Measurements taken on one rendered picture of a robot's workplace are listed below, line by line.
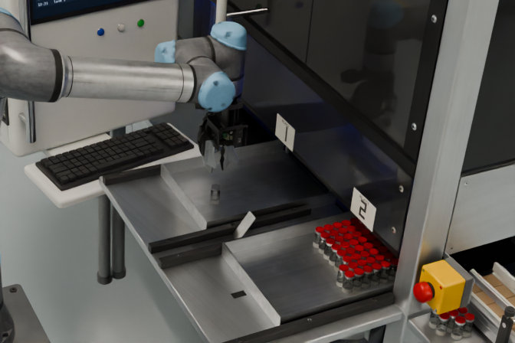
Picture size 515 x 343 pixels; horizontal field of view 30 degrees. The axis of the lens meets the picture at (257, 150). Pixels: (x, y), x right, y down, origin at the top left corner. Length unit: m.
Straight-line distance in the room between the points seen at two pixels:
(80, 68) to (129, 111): 0.93
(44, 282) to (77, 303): 0.16
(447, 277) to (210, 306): 0.47
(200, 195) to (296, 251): 0.29
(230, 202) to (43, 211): 1.60
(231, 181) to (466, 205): 0.66
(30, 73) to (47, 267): 1.83
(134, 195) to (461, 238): 0.78
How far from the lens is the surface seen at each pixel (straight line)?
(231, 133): 2.09
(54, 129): 2.57
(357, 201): 2.05
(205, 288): 2.00
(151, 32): 2.60
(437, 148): 1.78
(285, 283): 2.03
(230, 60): 2.00
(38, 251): 3.56
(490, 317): 1.97
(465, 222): 1.94
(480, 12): 1.68
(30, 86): 1.72
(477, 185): 1.90
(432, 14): 1.74
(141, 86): 1.79
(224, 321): 1.93
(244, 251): 2.11
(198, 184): 2.31
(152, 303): 3.32
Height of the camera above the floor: 2.16
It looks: 31 degrees down
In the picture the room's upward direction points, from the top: 5 degrees clockwise
